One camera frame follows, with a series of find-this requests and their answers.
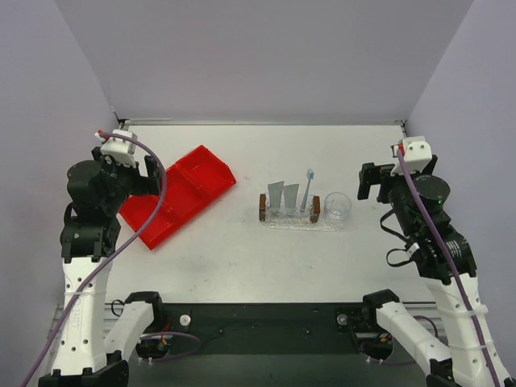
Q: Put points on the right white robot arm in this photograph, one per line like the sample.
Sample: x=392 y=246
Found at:
x=445 y=263

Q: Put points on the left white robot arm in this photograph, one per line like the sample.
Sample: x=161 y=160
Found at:
x=98 y=189

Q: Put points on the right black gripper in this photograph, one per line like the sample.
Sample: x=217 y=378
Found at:
x=381 y=182

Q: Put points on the clear plastic cup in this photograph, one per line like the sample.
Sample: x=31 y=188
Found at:
x=337 y=207

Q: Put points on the toothpaste tube green cap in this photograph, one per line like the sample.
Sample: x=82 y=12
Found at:
x=290 y=193

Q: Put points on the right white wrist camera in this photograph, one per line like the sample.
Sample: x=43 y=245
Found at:
x=416 y=153

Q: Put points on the toothpaste tube black cap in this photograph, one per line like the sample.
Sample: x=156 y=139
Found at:
x=275 y=191

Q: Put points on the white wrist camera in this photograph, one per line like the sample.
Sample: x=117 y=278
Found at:
x=120 y=150
x=416 y=153

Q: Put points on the clear tray brown handles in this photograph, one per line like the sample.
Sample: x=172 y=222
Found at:
x=312 y=219

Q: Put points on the red plastic compartment box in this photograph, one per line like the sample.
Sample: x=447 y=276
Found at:
x=195 y=182

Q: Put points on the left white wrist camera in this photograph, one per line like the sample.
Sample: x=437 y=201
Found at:
x=120 y=150

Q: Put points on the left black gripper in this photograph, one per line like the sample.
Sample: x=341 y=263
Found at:
x=137 y=183

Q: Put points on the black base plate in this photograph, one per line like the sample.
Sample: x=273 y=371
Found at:
x=267 y=329

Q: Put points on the grey toothbrush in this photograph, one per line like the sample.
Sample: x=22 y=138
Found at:
x=310 y=178

